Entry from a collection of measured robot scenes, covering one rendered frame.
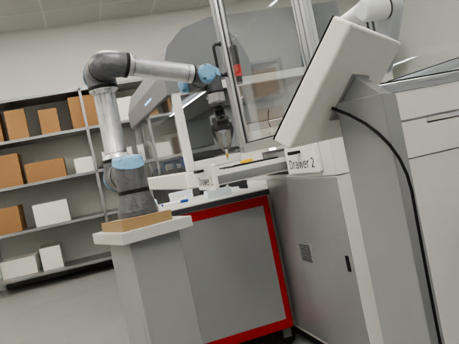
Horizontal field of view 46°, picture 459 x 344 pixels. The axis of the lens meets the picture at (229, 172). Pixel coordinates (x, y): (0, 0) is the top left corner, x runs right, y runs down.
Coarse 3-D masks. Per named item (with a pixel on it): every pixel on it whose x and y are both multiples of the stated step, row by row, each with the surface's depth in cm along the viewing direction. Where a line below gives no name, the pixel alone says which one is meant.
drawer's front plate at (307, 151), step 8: (312, 144) 204; (304, 152) 212; (312, 152) 205; (288, 160) 228; (296, 160) 220; (304, 160) 213; (312, 160) 206; (320, 160) 203; (288, 168) 230; (304, 168) 215; (312, 168) 208; (320, 168) 203
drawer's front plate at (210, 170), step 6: (198, 168) 245; (204, 168) 234; (210, 168) 225; (198, 174) 247; (204, 174) 236; (210, 174) 227; (216, 174) 224; (198, 180) 250; (210, 180) 229; (216, 180) 224; (204, 186) 241; (210, 186) 231; (216, 186) 224
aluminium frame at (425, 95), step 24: (216, 0) 283; (216, 24) 286; (312, 24) 194; (312, 48) 194; (456, 72) 211; (408, 96) 205; (432, 96) 208; (456, 96) 211; (240, 120) 284; (240, 144) 288; (264, 144) 256
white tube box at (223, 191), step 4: (220, 188) 265; (224, 188) 266; (228, 188) 266; (204, 192) 270; (208, 192) 264; (212, 192) 264; (216, 192) 265; (220, 192) 265; (224, 192) 266; (228, 192) 266; (204, 196) 272; (208, 196) 264; (212, 196) 264; (216, 196) 265; (220, 196) 265
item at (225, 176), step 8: (264, 160) 258; (272, 160) 233; (280, 160) 234; (232, 168) 228; (240, 168) 229; (248, 168) 230; (256, 168) 231; (264, 168) 232; (272, 168) 233; (280, 168) 234; (224, 176) 227; (232, 176) 228; (240, 176) 229; (248, 176) 230; (256, 176) 231
